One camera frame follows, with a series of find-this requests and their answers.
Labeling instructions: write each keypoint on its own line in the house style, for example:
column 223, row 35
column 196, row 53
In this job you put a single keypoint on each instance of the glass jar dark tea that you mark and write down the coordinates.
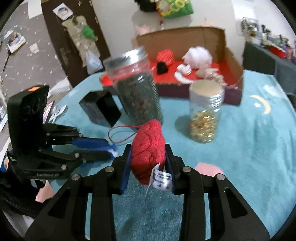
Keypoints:
column 134, row 84

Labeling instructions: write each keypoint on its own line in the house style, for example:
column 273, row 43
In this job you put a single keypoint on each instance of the pale pink plush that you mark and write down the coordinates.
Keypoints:
column 142, row 30

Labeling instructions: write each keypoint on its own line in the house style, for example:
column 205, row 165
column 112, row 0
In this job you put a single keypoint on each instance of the black patterned box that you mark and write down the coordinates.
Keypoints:
column 100, row 108

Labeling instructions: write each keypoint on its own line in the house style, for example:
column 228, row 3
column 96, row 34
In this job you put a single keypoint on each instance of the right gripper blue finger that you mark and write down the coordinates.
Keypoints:
column 90, row 143

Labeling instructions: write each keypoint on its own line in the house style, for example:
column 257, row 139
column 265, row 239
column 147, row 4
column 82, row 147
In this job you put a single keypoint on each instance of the black pompom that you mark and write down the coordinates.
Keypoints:
column 162, row 68

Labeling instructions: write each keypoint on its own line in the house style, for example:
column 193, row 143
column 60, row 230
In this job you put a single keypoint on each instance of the white plastic bag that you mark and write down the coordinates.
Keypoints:
column 93, row 63

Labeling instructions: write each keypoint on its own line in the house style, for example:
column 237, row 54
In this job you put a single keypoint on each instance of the glass jar gold candies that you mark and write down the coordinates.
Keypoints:
column 206, row 98

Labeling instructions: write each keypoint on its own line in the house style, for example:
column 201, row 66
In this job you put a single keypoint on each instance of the person's left hand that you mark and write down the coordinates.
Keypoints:
column 45, row 193

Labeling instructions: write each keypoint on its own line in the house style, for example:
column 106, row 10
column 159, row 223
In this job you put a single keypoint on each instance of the green tote bag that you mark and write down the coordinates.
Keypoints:
column 170, row 9

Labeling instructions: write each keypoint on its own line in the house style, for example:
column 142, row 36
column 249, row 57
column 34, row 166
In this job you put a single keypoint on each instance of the red bowl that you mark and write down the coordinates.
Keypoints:
column 277, row 51

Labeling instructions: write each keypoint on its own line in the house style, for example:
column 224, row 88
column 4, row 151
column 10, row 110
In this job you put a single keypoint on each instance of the framed photo on floor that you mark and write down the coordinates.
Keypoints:
column 14, row 41

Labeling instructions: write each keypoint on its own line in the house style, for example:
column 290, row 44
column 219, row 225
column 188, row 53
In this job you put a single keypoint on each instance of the red cardboard box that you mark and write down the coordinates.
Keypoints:
column 173, row 83

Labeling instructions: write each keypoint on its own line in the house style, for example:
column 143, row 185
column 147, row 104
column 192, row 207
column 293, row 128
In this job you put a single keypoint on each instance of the white mesh bath pouf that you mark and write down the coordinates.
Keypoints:
column 198, row 58

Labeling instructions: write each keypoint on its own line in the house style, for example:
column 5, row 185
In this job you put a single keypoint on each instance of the photo card on door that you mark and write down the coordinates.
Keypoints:
column 63, row 12

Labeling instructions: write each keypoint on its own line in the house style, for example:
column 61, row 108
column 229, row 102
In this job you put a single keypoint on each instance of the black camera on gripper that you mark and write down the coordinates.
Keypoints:
column 25, row 117

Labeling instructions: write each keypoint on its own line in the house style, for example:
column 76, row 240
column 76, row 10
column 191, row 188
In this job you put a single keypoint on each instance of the black bag on wall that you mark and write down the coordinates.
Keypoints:
column 146, row 5

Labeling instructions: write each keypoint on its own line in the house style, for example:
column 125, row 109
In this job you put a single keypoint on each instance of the white bone plush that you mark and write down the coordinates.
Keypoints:
column 184, row 69

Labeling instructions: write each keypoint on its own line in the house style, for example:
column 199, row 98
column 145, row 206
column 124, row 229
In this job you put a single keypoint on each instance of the red crochet heart plush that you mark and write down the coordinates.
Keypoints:
column 148, row 155

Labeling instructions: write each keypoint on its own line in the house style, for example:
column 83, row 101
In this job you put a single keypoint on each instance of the beige fabric door hanger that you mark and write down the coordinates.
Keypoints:
column 81, row 43

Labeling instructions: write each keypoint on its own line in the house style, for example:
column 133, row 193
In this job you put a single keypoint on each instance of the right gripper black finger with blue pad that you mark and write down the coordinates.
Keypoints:
column 110, row 181
column 188, row 182

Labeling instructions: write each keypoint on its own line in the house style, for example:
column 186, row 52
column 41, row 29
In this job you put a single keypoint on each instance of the round beige powder puff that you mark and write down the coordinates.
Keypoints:
column 201, row 73

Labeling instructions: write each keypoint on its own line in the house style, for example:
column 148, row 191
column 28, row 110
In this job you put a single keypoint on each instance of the white knitted soft toy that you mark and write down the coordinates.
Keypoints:
column 212, row 74

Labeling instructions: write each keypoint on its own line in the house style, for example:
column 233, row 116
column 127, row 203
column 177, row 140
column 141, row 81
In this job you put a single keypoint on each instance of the green frog plush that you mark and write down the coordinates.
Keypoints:
column 88, row 33

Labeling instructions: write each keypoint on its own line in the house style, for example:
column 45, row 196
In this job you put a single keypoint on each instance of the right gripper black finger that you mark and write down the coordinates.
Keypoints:
column 93, row 156

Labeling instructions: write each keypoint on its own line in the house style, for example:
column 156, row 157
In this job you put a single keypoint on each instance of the dark brown door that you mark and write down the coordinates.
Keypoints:
column 64, row 46

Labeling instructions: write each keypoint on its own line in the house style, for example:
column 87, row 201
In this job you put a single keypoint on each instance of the grey tablecloth side table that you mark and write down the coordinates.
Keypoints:
column 258, row 59

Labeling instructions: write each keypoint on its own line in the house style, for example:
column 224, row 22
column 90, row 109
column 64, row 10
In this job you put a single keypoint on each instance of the red knitted soft toy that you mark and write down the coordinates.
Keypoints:
column 166, row 56

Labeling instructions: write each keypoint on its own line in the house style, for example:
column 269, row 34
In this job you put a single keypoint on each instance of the blue white tube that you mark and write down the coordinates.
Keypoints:
column 111, row 149

